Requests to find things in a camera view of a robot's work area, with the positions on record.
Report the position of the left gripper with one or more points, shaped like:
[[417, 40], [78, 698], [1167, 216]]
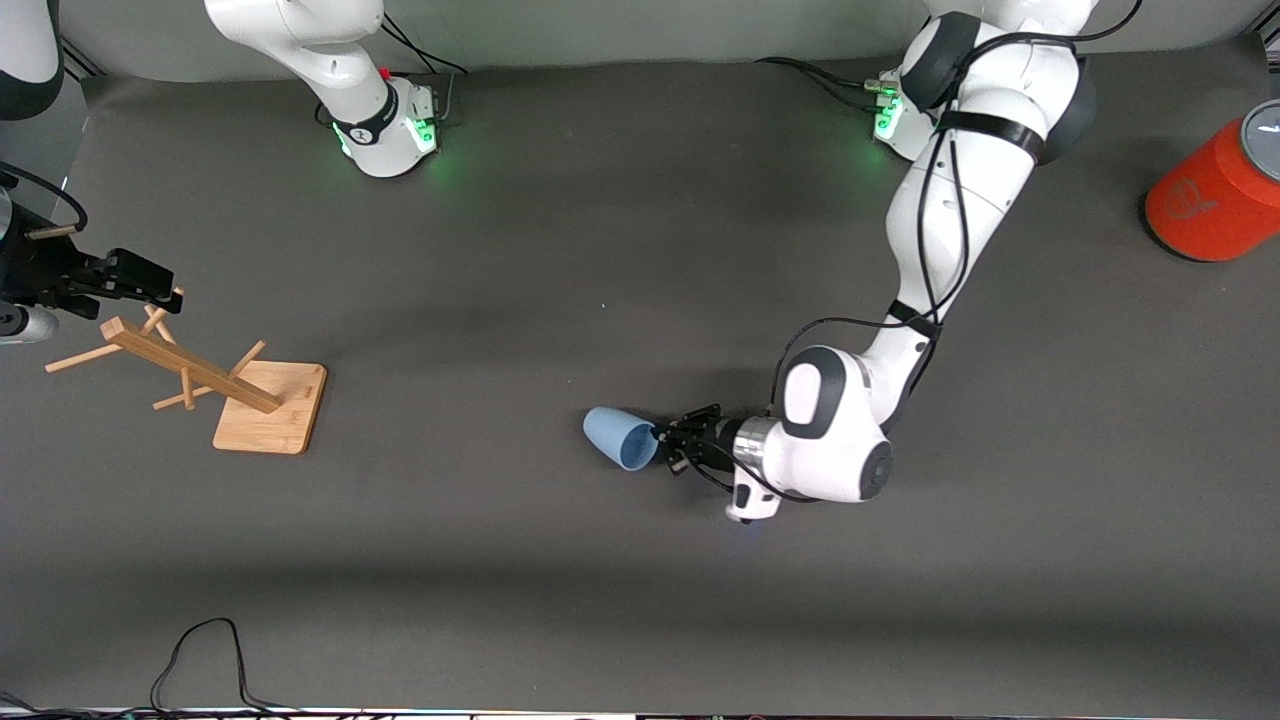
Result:
[[712, 441]]

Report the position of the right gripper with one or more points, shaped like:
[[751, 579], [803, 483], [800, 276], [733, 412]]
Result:
[[40, 272]]

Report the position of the light blue cup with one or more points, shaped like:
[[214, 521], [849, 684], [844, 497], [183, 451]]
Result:
[[615, 435]]

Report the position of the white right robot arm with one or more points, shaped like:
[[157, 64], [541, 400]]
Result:
[[370, 110]]

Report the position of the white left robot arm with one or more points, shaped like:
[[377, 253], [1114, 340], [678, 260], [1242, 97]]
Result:
[[830, 430]]

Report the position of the wooden cup rack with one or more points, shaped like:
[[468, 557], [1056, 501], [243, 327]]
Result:
[[265, 410]]

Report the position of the small tan peg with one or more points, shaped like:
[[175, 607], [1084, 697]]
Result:
[[52, 233]]

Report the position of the dark grey table cloth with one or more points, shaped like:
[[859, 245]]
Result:
[[500, 550]]

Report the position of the orange cylindrical can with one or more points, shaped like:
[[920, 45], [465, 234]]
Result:
[[1210, 200]]

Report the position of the black frame rail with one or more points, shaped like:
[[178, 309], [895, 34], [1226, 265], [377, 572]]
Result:
[[85, 65], [1270, 40]]

